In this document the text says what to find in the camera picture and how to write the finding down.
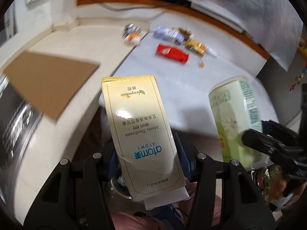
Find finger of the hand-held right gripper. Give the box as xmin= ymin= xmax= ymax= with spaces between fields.
xmin=261 ymin=120 xmax=300 ymax=146
xmin=241 ymin=129 xmax=307 ymax=170

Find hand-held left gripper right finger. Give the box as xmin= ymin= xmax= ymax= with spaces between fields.
xmin=174 ymin=133 xmax=277 ymax=230

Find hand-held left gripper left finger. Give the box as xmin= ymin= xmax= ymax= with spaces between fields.
xmin=23 ymin=146 xmax=119 ymax=230

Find dark trash bin cream rim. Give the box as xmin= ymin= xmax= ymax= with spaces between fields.
xmin=111 ymin=174 xmax=135 ymax=200

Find green can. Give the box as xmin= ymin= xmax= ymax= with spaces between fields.
xmin=208 ymin=77 xmax=268 ymax=169

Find yellow toothpaste box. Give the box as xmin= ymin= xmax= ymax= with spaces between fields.
xmin=101 ymin=75 xmax=191 ymax=209

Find glass jar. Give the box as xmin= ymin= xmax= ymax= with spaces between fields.
xmin=252 ymin=166 xmax=279 ymax=199

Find person's pink trousers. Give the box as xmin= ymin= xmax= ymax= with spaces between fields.
xmin=111 ymin=181 xmax=224 ymax=230

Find blue plastic stool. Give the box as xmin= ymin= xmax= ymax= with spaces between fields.
xmin=153 ymin=204 xmax=186 ymax=230

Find hanging charm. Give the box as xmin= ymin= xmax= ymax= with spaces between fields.
xmin=289 ymin=67 xmax=307 ymax=93

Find brown cardboard sheet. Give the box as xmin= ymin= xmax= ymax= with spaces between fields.
xmin=2 ymin=51 xmax=101 ymax=121

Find red packet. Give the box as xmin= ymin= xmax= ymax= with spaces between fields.
xmin=155 ymin=44 xmax=189 ymax=64

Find gold wrapper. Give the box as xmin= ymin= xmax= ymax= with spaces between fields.
xmin=184 ymin=39 xmax=207 ymax=58

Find blue tissue pack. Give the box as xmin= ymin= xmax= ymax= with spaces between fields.
xmin=153 ymin=26 xmax=185 ymax=44

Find translucent plastic sheet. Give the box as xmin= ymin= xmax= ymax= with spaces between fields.
xmin=165 ymin=0 xmax=304 ymax=72

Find foil snack wrapper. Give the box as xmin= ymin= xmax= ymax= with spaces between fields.
xmin=123 ymin=23 xmax=142 ymax=44

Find black cable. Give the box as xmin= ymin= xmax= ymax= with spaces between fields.
xmin=99 ymin=2 xmax=173 ymax=12

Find white wall holder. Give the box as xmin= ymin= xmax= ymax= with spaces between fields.
xmin=3 ymin=7 xmax=18 ymax=39

